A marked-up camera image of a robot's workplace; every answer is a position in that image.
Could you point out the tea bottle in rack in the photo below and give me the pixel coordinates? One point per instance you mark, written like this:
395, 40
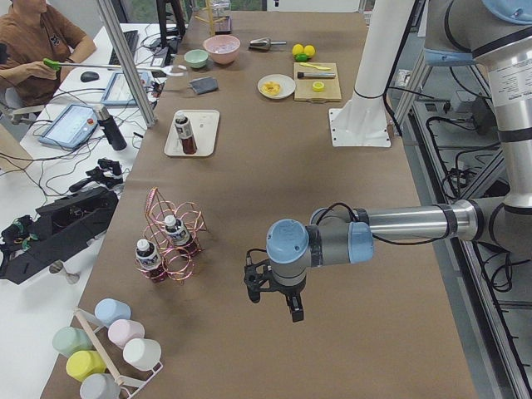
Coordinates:
179, 235

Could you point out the black equipment case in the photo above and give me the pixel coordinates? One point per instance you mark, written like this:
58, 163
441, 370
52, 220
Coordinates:
62, 230

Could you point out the black computer mouse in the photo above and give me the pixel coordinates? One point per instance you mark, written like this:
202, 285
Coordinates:
89, 76

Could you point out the yellow cup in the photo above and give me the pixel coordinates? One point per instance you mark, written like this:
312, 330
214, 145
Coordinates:
81, 364

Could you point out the black framed object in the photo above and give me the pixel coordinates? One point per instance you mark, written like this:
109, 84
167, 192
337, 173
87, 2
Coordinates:
222, 26

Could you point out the tea bottle on tray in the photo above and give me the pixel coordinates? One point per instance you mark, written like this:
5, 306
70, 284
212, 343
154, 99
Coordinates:
185, 133

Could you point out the half lemon slice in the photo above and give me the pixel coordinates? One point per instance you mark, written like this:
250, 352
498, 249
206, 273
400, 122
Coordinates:
318, 86

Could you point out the white cup holder rack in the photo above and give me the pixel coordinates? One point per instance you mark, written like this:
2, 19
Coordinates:
130, 386

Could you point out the white round plate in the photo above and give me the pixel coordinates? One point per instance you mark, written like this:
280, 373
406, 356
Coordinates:
287, 85

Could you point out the pink bowl with ice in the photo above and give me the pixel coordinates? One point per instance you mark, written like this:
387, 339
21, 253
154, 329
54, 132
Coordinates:
222, 49

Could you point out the aluminium frame post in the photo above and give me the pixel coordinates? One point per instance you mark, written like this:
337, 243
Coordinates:
113, 29

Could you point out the cream rabbit tray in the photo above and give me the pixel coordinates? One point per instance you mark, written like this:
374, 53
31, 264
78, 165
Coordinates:
204, 125

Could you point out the metal ice scoop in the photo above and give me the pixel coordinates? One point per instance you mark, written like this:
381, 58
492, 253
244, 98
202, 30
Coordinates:
264, 44

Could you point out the green lime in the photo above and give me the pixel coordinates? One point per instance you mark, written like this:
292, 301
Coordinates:
302, 57

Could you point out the mint green bowl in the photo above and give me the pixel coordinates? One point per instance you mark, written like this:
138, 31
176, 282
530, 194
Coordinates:
196, 58

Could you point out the pink cup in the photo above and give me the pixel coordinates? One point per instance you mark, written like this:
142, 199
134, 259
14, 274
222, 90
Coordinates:
121, 331

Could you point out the wooden mug tree stand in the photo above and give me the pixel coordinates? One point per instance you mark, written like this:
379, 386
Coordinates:
213, 10

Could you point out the yellow plastic knife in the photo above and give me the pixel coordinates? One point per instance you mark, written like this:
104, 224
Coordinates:
315, 66

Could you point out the light blue cup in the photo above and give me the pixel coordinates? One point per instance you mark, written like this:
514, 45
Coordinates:
109, 310

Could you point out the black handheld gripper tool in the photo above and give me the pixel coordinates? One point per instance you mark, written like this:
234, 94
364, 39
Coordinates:
107, 173

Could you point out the grey cup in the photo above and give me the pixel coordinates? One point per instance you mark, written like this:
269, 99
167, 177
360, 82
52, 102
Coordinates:
99, 386

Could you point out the copper wire bottle rack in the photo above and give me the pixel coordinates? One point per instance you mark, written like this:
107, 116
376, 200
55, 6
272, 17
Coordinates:
178, 266

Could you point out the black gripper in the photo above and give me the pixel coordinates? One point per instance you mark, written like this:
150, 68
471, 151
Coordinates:
289, 291

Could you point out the white camera pole base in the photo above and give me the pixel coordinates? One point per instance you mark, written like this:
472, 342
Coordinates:
362, 122

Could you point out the whole yellow lemon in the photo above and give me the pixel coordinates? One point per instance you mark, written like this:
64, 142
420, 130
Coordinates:
297, 49

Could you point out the glazed ring donut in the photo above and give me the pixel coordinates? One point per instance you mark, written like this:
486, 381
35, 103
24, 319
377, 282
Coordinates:
270, 88

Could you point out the blue teach pendant tablet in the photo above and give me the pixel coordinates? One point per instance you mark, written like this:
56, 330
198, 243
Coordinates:
73, 127

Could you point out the tea bottle front of rack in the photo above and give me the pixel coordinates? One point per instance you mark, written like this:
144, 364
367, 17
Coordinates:
149, 261

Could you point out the green handled reacher grabber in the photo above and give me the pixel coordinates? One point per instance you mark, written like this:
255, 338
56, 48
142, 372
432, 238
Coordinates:
175, 71

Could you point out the black steel thermos bottle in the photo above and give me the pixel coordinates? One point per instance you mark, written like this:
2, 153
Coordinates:
108, 124

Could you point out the mint green cup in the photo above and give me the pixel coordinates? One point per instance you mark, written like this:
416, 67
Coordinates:
69, 340

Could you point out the bamboo cutting board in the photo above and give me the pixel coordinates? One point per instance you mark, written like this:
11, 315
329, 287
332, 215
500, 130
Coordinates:
304, 91

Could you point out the white cup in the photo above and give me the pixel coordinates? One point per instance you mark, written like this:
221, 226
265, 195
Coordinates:
142, 353

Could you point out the folded grey cloth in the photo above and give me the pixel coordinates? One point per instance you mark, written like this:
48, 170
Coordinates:
204, 85

